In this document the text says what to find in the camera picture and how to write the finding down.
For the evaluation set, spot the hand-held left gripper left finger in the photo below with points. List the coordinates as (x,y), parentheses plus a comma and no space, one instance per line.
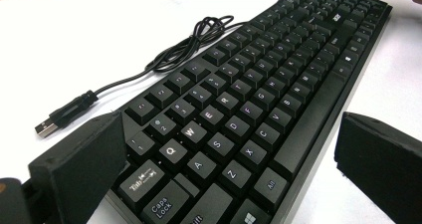
(79,171)

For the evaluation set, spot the black computer keyboard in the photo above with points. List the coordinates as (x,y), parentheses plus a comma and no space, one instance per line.
(232,94)

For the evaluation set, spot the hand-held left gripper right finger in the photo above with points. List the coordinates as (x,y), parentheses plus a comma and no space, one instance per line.
(381,164)

